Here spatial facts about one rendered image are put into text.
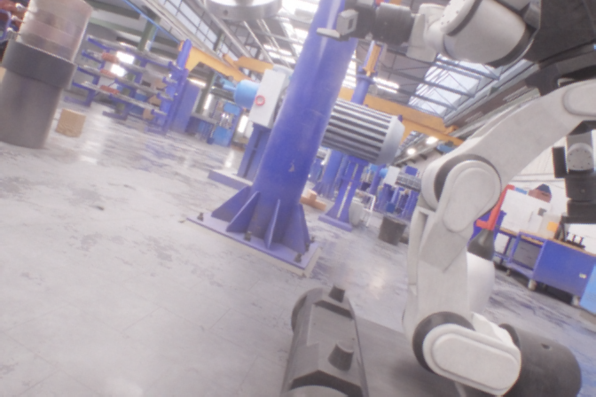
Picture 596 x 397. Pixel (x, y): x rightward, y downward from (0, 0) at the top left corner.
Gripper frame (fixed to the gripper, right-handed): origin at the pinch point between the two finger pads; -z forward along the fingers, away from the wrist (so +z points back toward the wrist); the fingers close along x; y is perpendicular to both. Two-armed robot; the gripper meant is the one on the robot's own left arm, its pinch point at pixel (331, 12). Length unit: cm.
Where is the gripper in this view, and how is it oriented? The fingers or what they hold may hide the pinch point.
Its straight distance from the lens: 91.1
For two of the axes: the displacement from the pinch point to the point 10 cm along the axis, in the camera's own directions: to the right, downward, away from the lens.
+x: 0.5, -6.6, -7.5
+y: -3.1, 7.1, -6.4
